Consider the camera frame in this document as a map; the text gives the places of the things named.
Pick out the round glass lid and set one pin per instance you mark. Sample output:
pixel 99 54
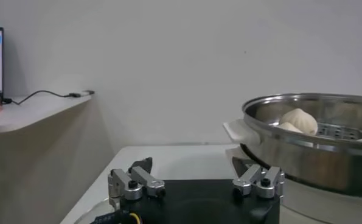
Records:
pixel 86 214

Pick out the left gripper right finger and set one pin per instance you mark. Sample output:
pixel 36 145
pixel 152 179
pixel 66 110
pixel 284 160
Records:
pixel 249 178

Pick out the cream electric cooker base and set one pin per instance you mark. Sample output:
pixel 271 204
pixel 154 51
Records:
pixel 241 131

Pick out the small black grey adapter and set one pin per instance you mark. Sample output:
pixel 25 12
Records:
pixel 80 93

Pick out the stainless steel steamer basket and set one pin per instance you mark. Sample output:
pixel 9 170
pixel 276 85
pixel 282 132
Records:
pixel 305 161

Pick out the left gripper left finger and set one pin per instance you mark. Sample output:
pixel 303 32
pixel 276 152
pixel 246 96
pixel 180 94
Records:
pixel 145 181

